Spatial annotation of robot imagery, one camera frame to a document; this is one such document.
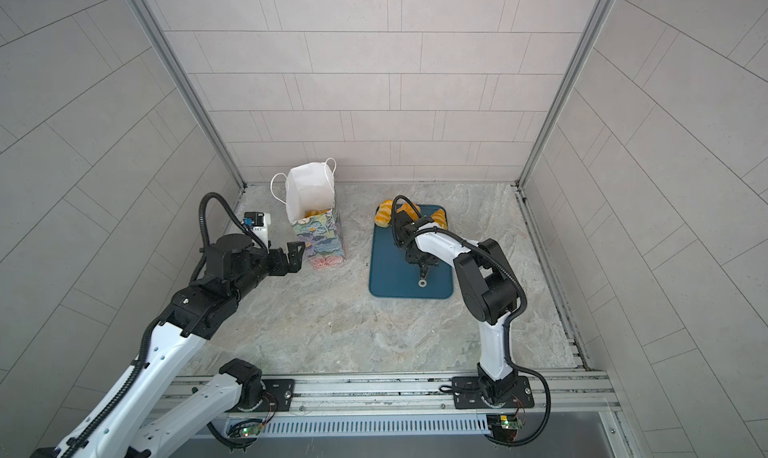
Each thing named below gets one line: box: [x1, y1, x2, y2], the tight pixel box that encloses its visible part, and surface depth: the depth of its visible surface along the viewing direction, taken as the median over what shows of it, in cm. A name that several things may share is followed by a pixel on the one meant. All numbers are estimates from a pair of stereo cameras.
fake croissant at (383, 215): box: [374, 199, 393, 228], surface depth 104 cm
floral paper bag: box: [270, 158, 345, 269], surface depth 89 cm
